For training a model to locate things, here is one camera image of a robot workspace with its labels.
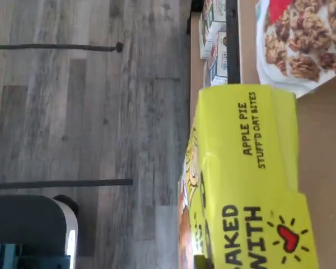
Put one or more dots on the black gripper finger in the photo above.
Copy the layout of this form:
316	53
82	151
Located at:
203	263

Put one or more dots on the green Bobo's apple pie box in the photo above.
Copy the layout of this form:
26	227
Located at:
240	168

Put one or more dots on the blue white granola box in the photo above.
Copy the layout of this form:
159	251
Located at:
210	45

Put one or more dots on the black metal shelf rack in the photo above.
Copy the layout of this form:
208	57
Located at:
233	42

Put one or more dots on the green framed granola box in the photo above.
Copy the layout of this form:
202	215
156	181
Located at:
212	9

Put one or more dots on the teal package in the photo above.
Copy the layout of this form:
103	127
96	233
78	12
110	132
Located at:
16	257

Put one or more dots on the white patterned-top boxes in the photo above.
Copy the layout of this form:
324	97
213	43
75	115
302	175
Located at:
194	50

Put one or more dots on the granola bag with red label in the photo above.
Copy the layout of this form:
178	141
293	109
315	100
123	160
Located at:
296	42

